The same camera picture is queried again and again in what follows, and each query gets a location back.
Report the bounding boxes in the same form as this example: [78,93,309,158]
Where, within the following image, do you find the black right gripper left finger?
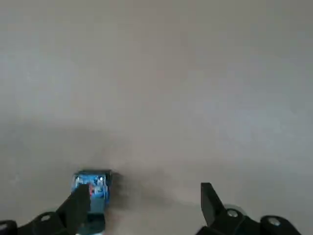
[0,183,91,235]

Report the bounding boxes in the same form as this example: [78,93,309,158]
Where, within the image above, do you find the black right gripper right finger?
[195,182,304,235]

